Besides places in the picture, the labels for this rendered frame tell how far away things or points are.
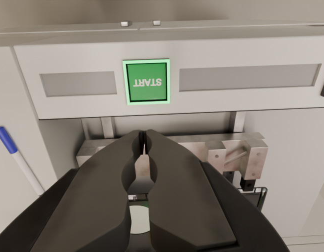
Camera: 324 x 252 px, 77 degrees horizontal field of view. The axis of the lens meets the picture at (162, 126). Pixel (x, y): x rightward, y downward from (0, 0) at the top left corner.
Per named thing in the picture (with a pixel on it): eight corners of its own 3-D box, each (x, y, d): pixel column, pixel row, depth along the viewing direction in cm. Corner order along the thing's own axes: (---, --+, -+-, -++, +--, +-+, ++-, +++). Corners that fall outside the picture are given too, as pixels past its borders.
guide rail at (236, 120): (217, 236, 65) (220, 246, 62) (211, 237, 65) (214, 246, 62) (244, 84, 41) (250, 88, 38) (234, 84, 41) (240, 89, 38)
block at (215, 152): (217, 172, 44) (222, 182, 41) (202, 172, 44) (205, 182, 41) (222, 140, 40) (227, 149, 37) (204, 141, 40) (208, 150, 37)
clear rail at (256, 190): (265, 189, 46) (268, 194, 44) (97, 198, 45) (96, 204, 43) (266, 185, 45) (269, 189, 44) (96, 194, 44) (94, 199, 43)
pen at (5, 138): (47, 203, 33) (-1, 129, 26) (42, 204, 33) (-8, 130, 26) (50, 198, 33) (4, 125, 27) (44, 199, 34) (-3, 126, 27)
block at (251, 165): (254, 170, 44) (260, 180, 41) (238, 171, 44) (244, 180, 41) (261, 139, 40) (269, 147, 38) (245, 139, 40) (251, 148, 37)
